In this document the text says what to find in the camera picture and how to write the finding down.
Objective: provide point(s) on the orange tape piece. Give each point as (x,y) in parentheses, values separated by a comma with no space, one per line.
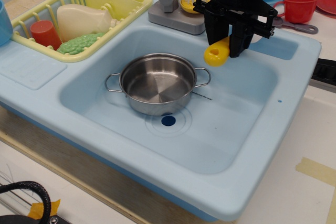
(37,209)

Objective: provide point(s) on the grey plastic spoon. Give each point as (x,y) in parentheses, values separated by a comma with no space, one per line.
(278,22)

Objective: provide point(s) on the black bracket at right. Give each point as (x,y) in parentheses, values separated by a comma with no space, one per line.
(325,71)

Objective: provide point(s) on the yellow dish brush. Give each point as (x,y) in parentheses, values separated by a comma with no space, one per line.
(188,6)

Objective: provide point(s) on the light blue toy sink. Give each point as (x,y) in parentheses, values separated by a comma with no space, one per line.
(210,156)

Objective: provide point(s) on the yellow dish drying rack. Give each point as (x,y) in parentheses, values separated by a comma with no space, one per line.
(124,11)

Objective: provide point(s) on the green plastic vegetable toy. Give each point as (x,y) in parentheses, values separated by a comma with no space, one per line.
(78,45)

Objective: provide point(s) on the red plastic cup in rack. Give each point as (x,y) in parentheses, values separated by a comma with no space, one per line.
(44,33)

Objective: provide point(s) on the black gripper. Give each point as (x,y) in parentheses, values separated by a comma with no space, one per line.
(246,17)

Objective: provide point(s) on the stainless steel pot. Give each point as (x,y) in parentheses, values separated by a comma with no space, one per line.
(158,84)

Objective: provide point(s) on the blue plastic cup at left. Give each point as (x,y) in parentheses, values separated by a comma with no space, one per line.
(6,29)

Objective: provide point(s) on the cream plastic chicken toy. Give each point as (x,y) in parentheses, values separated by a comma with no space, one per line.
(76,20)

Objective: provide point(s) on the yellow handled white toy knife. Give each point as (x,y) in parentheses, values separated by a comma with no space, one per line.
(217,54)

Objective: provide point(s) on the red plastic mug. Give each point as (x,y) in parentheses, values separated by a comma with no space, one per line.
(297,11)

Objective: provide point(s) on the grey toy faucet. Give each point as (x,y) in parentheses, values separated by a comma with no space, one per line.
(169,13)

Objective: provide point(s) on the masking tape strip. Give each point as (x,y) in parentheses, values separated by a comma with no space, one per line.
(316,170)

